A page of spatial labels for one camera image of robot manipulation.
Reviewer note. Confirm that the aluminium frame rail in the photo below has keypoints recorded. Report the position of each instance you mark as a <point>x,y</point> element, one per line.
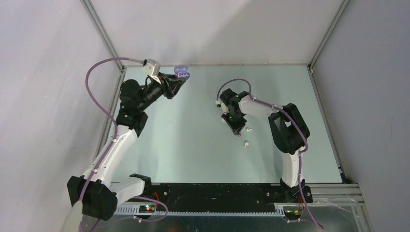
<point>338,197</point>

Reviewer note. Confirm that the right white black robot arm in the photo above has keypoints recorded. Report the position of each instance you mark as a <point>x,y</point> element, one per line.
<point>288,128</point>

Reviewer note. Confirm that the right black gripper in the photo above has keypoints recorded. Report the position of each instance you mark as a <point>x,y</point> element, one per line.
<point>235,127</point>

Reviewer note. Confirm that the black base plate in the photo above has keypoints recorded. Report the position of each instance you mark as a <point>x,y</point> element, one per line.
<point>223,197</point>

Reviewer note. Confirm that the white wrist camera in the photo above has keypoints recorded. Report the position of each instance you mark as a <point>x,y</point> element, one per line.
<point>222,106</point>
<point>151,68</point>

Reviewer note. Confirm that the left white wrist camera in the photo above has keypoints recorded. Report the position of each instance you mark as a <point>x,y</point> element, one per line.
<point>151,68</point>

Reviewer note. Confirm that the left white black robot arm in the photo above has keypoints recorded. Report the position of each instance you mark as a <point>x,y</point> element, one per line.
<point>112,144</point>

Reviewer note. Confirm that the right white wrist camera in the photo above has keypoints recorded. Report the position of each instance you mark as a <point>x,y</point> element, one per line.
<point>222,106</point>

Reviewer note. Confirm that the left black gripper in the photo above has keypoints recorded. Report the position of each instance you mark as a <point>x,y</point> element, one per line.
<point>170,83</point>

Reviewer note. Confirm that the purple earbud charging case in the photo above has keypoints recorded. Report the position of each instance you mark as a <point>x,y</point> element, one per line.
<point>182,72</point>

